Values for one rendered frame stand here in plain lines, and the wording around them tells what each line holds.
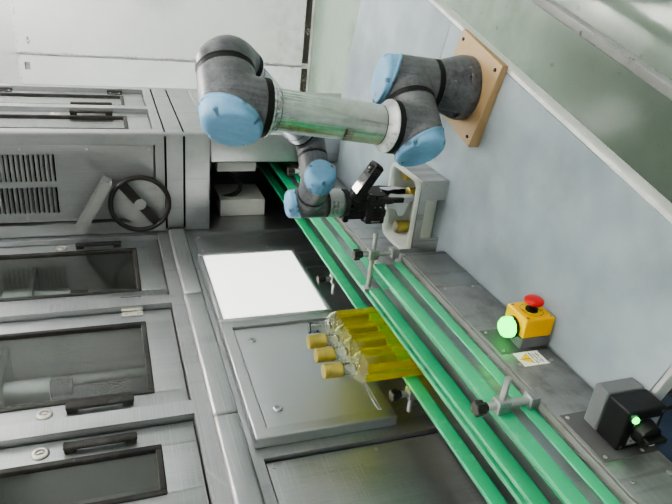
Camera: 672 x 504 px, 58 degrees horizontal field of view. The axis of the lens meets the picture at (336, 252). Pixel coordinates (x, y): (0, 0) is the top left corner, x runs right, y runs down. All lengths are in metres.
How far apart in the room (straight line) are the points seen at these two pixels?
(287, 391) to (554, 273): 0.68
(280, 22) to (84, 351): 3.74
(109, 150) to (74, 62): 2.75
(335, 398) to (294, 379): 0.12
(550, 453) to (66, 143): 1.74
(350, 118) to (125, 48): 3.78
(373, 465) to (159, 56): 4.00
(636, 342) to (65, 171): 1.81
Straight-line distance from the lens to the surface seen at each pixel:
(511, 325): 1.28
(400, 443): 1.49
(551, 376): 1.26
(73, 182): 2.29
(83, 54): 4.95
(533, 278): 1.37
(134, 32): 4.93
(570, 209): 1.27
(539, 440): 1.14
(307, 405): 1.49
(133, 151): 2.25
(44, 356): 1.77
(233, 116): 1.16
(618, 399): 1.12
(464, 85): 1.47
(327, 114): 1.25
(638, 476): 1.12
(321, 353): 1.42
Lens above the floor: 1.58
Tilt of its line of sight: 20 degrees down
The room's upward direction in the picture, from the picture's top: 94 degrees counter-clockwise
